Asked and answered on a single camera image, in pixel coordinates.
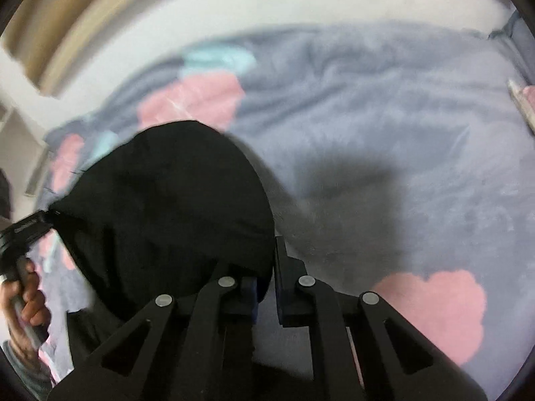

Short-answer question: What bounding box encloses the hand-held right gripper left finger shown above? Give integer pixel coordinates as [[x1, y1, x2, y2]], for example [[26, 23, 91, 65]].
[[47, 262, 259, 401]]

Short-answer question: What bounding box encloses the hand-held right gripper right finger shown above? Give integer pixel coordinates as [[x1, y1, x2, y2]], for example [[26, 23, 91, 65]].
[[274, 236, 490, 401]]

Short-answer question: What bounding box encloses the black garment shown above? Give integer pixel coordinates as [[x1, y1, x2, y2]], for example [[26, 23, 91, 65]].
[[47, 120, 276, 374]]

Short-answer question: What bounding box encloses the person's left hand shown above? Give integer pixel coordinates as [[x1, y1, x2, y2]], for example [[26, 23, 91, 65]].
[[0, 259, 50, 362]]

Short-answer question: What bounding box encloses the grey blanket with pink clouds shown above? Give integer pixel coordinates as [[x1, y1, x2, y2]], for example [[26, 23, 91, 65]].
[[37, 21, 535, 401]]

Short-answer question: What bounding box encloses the wooden bed headboard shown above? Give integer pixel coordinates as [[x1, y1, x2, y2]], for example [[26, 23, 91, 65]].
[[0, 0, 218, 100]]

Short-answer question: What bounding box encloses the pink striped cloth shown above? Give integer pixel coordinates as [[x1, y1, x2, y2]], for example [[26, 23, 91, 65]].
[[507, 79, 535, 138]]

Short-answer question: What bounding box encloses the grey pillow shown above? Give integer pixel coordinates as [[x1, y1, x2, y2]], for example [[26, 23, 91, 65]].
[[487, 8, 533, 63]]

